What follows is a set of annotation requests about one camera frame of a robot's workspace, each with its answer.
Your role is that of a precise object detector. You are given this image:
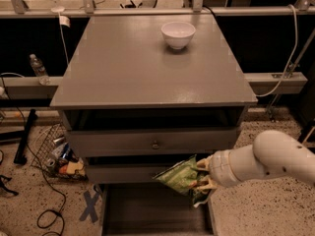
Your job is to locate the yellow sponge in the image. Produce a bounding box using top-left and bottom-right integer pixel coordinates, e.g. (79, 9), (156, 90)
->
(66, 162), (85, 176)

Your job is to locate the clear plastic water bottle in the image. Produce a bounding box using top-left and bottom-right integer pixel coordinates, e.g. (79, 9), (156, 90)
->
(30, 54), (50, 86)

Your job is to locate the white ceramic bowl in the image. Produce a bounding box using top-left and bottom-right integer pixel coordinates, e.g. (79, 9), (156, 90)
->
(160, 22), (196, 49)

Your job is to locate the wire basket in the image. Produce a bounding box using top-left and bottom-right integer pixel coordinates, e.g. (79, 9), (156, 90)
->
(31, 124), (87, 181)

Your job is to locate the grey drawer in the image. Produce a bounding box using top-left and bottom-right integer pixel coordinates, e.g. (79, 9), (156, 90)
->
(60, 106), (245, 157)
(86, 153), (191, 184)
(101, 183), (215, 236)

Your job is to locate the black stand leg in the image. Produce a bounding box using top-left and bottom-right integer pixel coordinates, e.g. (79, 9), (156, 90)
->
(14, 109), (37, 165)

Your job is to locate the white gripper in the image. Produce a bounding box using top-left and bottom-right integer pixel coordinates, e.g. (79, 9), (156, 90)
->
(194, 150), (240, 193)

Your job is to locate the grey top drawer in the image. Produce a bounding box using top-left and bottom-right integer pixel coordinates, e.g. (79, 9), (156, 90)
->
(60, 106), (245, 157)

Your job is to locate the grey bottom drawer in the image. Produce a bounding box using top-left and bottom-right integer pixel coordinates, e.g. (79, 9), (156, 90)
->
(101, 183), (215, 236)

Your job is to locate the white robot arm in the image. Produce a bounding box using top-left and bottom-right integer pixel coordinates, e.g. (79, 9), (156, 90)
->
(197, 130), (315, 190)

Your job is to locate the white cord with tag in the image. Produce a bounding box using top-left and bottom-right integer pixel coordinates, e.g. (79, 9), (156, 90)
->
(44, 0), (71, 67)

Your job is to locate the white hanging cable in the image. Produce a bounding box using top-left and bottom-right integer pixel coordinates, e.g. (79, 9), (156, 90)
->
(255, 4), (299, 98)

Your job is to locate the black floor cable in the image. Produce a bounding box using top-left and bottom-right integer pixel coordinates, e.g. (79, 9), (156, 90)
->
(0, 76), (67, 236)

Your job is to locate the metal railing frame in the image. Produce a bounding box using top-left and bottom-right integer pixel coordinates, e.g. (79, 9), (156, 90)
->
(1, 7), (314, 108)

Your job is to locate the grey middle drawer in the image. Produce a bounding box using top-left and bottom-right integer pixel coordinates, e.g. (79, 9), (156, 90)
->
(86, 153), (191, 184)

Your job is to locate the green jalapeno chip bag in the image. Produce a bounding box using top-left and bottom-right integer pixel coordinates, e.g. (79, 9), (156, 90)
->
(154, 155), (210, 207)

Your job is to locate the black wheeled cart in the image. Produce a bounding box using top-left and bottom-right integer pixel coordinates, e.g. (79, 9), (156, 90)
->
(298, 119), (315, 144)

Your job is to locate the soda can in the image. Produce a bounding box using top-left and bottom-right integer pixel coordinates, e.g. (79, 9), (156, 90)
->
(46, 158), (56, 169)

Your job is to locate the grey drawer cabinet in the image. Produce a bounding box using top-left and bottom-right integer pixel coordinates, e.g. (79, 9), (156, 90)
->
(51, 14), (256, 236)

